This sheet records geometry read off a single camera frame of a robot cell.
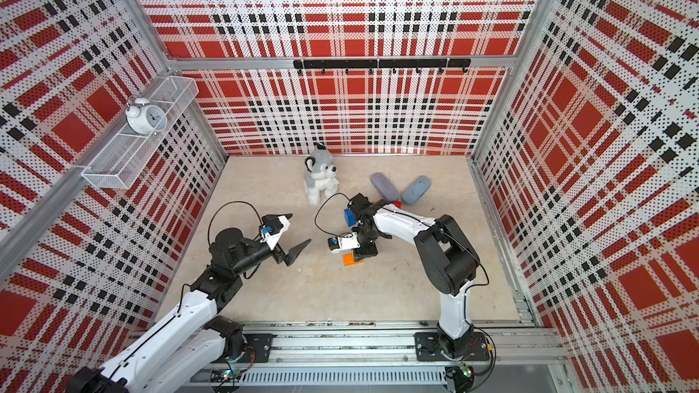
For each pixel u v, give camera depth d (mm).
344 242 787
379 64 881
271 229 623
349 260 886
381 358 730
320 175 937
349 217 956
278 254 675
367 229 707
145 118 702
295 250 684
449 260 493
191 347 572
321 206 861
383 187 1078
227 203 571
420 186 1082
